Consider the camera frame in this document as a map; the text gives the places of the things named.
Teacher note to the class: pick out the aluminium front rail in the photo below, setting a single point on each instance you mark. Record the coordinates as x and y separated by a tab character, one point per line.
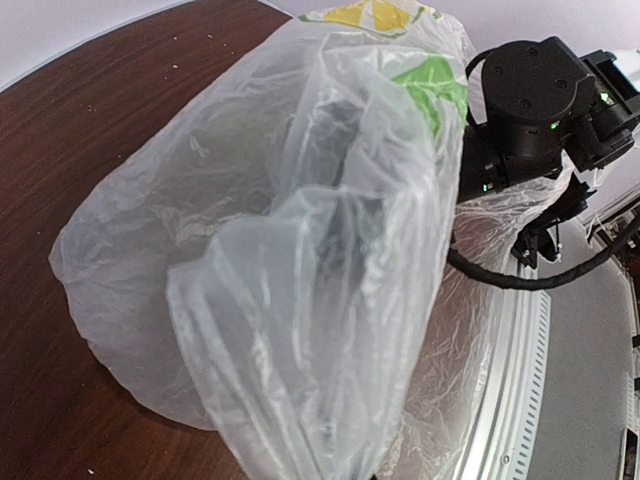
558	398

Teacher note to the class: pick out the clear plastic bag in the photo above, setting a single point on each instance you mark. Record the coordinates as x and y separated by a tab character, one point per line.
271	264

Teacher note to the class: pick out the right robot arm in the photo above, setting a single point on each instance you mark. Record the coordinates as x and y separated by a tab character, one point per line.
605	133

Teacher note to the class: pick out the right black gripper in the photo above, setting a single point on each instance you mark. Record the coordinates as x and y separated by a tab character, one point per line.
532	91

